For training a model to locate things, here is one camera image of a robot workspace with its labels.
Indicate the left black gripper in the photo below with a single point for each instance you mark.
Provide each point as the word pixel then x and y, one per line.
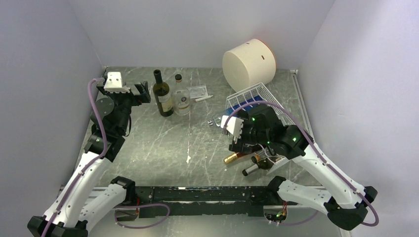
pixel 137 99

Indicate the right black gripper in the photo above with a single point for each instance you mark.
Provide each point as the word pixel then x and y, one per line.
pixel 239 146

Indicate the green wine bottle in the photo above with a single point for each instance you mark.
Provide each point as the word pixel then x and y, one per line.
pixel 162 95

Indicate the clear bottle black cap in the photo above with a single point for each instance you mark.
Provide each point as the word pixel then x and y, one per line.
pixel 181 96

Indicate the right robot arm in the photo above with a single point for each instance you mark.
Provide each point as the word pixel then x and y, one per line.
pixel 345 202

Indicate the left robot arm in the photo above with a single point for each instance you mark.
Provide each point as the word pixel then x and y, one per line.
pixel 71 214

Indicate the red wine bottle gold cap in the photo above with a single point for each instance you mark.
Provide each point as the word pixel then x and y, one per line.
pixel 233 157

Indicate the small clear blue bottle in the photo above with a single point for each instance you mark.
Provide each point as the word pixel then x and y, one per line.
pixel 215 120

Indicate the blue plastic tray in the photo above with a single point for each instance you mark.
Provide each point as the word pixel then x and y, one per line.
pixel 245 100

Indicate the paper card packet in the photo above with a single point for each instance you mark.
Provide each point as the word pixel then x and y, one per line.
pixel 198 91

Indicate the white stick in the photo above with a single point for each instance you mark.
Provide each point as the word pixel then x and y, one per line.
pixel 203 98

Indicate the cream cylindrical container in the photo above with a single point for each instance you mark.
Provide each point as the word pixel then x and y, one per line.
pixel 248 64

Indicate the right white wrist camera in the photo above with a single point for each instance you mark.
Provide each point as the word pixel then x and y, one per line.
pixel 232 127

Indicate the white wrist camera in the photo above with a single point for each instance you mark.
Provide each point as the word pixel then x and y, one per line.
pixel 232 127
pixel 115 84

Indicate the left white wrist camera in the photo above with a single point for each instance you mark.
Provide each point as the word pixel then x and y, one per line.
pixel 115 84

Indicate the white wire wine rack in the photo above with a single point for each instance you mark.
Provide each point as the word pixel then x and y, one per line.
pixel 260 92

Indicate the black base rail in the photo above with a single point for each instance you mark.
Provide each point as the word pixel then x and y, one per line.
pixel 254 201

